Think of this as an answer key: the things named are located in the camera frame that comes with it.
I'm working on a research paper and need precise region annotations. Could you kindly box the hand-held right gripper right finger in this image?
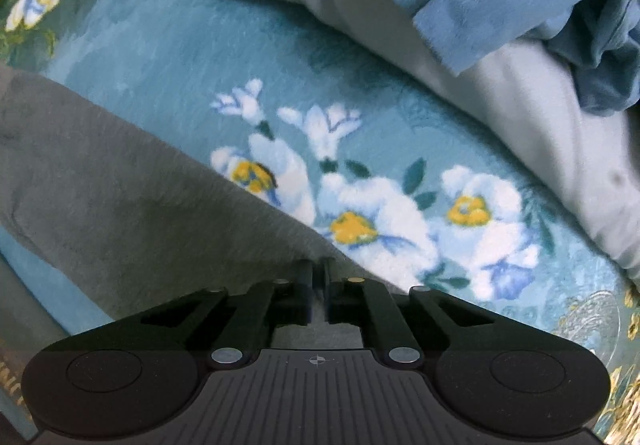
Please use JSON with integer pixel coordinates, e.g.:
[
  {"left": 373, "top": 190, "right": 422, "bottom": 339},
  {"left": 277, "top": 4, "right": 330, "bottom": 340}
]
[{"left": 322, "top": 257, "right": 511, "bottom": 371}]

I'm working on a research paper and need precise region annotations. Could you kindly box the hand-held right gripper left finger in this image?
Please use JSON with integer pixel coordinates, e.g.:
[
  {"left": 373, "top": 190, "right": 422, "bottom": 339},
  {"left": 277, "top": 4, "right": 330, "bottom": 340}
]
[{"left": 115, "top": 259, "right": 316, "bottom": 369}]

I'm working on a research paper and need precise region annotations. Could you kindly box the grey fleece garment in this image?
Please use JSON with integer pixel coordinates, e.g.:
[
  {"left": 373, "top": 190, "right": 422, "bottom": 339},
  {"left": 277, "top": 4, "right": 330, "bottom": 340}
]
[{"left": 0, "top": 62, "right": 418, "bottom": 361}]

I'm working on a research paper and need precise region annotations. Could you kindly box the grey-blue daisy print quilt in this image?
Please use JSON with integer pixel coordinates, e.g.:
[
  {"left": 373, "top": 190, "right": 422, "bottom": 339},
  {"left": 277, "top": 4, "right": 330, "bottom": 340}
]
[{"left": 87, "top": 0, "right": 640, "bottom": 286}]

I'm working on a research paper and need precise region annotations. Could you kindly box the teal floral bed blanket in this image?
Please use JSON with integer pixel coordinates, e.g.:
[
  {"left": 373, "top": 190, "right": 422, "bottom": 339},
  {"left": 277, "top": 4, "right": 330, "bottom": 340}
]
[{"left": 0, "top": 0, "right": 640, "bottom": 445}]

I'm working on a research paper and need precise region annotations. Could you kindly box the crumpled blue garment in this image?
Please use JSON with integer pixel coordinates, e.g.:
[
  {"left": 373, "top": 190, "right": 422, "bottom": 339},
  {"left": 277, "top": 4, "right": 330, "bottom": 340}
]
[{"left": 545, "top": 0, "right": 640, "bottom": 118}]

